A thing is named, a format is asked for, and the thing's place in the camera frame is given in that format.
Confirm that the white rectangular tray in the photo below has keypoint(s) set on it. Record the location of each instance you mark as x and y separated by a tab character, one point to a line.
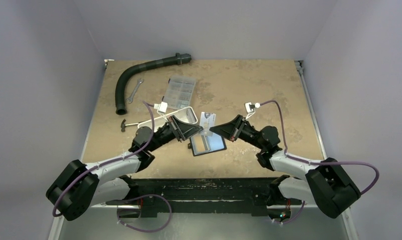
185	114

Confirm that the small black hammer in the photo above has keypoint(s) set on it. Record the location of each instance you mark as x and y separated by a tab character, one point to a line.
125	125

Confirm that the white VIP credit card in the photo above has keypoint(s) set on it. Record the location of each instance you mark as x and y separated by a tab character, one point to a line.
207	120

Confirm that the black leather card holder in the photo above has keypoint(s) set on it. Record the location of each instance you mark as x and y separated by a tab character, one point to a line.
201	144

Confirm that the clear plastic screw box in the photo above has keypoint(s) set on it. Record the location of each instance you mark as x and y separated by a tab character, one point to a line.
179	92

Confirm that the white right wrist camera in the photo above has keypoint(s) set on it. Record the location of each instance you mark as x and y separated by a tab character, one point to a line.
251	108

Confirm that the silver wrench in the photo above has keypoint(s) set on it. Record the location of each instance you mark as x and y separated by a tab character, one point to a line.
132	95

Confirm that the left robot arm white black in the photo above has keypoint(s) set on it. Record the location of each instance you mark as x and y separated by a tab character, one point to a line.
82	185

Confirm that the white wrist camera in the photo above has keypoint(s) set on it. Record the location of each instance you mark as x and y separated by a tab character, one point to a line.
251	108
161	108

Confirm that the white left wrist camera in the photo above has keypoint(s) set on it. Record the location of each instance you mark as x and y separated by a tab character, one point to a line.
161	108

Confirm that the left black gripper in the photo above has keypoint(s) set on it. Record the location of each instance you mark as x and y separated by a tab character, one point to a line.
183	130

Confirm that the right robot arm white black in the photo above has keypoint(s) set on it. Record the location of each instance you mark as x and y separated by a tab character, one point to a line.
324	183

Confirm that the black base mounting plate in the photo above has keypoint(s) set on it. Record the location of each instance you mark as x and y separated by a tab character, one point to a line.
254	196

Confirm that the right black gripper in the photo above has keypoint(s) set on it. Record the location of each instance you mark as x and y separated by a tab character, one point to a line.
238	127

